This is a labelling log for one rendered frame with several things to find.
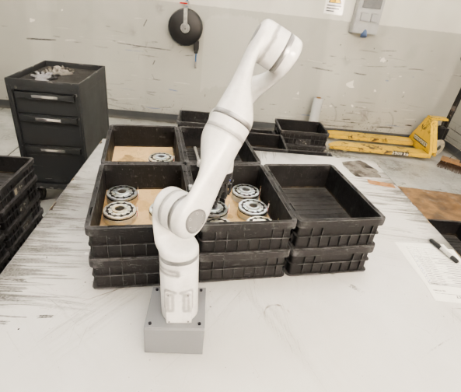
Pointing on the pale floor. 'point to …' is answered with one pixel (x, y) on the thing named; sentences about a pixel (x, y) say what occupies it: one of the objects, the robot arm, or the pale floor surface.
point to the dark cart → (58, 119)
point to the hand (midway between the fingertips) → (218, 205)
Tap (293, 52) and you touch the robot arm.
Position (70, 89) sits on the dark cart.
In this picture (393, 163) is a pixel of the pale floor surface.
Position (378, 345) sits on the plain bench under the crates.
